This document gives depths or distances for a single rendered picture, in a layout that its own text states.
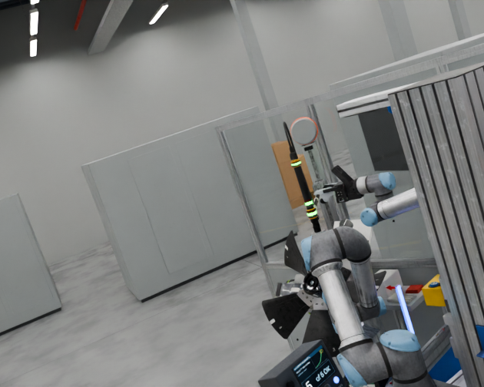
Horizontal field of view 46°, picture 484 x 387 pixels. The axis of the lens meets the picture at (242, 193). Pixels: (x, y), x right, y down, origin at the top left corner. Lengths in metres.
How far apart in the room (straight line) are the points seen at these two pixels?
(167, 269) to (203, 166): 1.54
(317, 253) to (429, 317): 1.60
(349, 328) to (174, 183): 6.25
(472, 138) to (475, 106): 0.09
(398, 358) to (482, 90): 0.86
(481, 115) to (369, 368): 0.86
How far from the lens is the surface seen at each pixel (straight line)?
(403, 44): 8.62
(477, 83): 1.70
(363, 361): 1.95
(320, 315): 2.80
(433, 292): 2.79
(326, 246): 2.04
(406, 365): 1.98
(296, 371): 2.04
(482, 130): 1.69
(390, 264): 3.50
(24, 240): 9.41
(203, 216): 8.17
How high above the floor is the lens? 2.14
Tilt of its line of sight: 8 degrees down
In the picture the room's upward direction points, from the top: 19 degrees counter-clockwise
